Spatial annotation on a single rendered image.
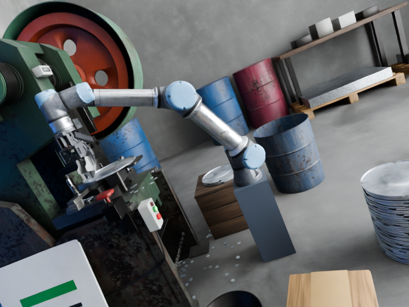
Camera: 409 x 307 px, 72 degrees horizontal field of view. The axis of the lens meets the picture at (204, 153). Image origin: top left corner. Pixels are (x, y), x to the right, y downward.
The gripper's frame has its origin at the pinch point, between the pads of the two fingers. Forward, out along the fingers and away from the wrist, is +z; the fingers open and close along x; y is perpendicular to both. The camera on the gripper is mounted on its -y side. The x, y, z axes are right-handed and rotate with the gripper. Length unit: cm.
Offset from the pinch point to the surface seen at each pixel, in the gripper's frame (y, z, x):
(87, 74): -69, -46, -13
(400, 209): 2, 57, 107
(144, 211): -5.3, 24.7, 9.7
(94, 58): -69, -53, -5
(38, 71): -14.5, -46.4, -7.8
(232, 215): -63, 71, 35
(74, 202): -9.6, 10.7, -21.0
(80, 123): -35.7, -20.7, -14.4
